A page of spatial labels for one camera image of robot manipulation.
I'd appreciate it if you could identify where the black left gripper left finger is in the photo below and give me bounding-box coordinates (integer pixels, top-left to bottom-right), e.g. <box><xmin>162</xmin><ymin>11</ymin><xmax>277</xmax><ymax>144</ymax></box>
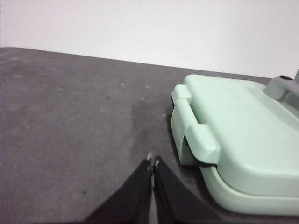
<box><xmin>85</xmin><ymin>153</ymin><xmax>153</xmax><ymax>224</ymax></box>

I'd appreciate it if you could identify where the silver griddle cover handle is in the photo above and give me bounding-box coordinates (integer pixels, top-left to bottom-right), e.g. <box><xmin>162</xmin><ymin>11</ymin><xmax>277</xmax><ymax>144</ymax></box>
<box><xmin>265</xmin><ymin>75</ymin><xmax>299</xmax><ymax>101</ymax></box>

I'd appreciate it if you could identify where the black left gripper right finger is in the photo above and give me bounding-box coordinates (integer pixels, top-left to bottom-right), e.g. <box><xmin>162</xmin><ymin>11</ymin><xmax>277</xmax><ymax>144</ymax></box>
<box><xmin>152</xmin><ymin>155</ymin><xmax>234</xmax><ymax>224</ymax></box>

